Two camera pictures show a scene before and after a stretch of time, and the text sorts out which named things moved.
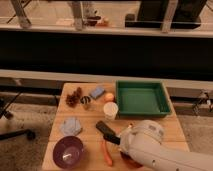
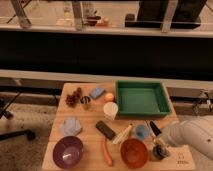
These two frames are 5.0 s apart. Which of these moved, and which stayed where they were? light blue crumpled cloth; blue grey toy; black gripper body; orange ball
Moved: black gripper body
Stayed: blue grey toy; orange ball; light blue crumpled cloth
